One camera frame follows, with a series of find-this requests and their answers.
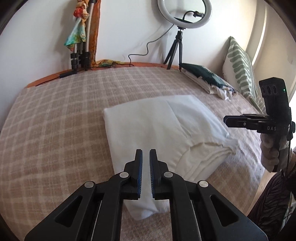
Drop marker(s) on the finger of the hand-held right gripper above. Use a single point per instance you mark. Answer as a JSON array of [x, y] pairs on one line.
[[240, 121]]

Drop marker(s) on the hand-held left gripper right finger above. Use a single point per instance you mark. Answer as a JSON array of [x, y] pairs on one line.
[[152, 171]]

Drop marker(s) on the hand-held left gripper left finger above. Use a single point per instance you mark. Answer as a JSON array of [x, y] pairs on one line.
[[139, 171]]

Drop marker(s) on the white t-shirt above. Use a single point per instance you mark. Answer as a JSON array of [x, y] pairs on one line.
[[150, 122]]

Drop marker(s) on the stack of white folded clothes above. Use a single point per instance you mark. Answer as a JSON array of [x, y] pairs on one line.
[[208, 89]]

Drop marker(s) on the person's right hand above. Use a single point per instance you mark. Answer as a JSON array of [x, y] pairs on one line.
[[268, 153]]

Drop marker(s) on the green striped pillow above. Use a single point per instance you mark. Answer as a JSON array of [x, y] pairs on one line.
[[240, 67]]

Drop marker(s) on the dark green patterned garment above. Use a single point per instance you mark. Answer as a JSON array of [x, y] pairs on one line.
[[201, 71]]

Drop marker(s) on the person's dark patterned garment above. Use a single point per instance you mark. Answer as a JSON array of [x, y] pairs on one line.
[[270, 208]]

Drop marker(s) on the beige checked blanket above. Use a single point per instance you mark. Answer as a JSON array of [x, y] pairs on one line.
[[57, 127]]

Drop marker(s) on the small black tripod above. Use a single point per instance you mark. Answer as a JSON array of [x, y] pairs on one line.
[[177, 44]]

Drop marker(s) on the folded silver tripod stand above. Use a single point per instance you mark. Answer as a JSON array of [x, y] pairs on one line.
[[86, 55]]

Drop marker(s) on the orange brown scarf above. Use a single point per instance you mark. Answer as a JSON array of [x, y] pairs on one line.
[[96, 34]]

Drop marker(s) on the multicolour floral scarf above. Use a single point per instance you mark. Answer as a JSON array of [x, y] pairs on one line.
[[75, 34]]

